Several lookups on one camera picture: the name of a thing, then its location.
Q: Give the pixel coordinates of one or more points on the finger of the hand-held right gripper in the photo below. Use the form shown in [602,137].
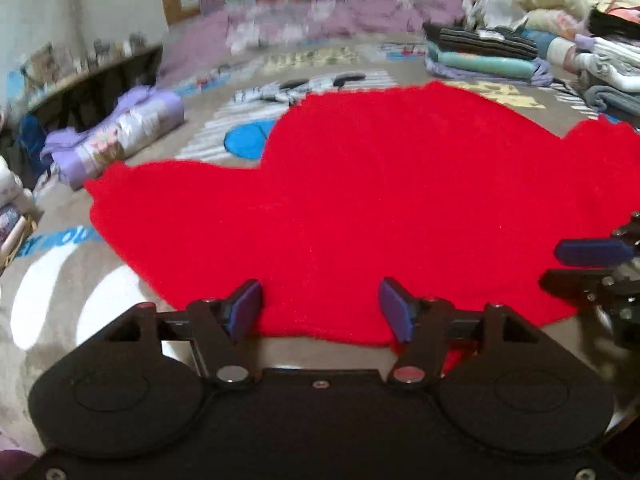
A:
[590,252]
[570,282]

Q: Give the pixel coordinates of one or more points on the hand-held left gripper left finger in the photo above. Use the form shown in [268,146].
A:
[245,305]

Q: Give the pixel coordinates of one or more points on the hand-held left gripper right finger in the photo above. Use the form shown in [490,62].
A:
[395,310]

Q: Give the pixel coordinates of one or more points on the red knitted sweater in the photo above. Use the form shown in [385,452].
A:
[350,185]

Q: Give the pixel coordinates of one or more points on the lavender folded garment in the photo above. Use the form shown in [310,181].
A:
[542,75]

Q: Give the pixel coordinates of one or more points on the brown cartoon printed blanket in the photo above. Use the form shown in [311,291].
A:
[60,225]

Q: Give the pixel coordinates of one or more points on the purple folded sweater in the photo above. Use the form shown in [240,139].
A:
[140,125]

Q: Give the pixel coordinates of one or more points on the blue grey rolled garment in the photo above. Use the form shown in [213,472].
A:
[550,45]

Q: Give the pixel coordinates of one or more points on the black cloth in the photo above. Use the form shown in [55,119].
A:
[615,25]

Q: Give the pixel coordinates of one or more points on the black striped folded garment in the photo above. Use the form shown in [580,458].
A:
[480,40]

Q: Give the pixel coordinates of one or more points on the grey sparkly folded garment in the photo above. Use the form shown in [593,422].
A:
[10,225]

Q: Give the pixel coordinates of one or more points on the wooden desk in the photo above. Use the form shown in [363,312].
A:
[100,90]

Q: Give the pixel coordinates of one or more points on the white floral folded garment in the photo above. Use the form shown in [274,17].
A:
[12,185]

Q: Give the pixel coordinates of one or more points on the white quilted blanket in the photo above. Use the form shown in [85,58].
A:
[495,0]

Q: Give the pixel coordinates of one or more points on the blue bag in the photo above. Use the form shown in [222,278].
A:
[32,135]

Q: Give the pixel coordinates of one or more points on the row of small desk items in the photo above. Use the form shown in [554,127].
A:
[90,57]

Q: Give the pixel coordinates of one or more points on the purple floral duvet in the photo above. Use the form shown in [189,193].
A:
[400,10]

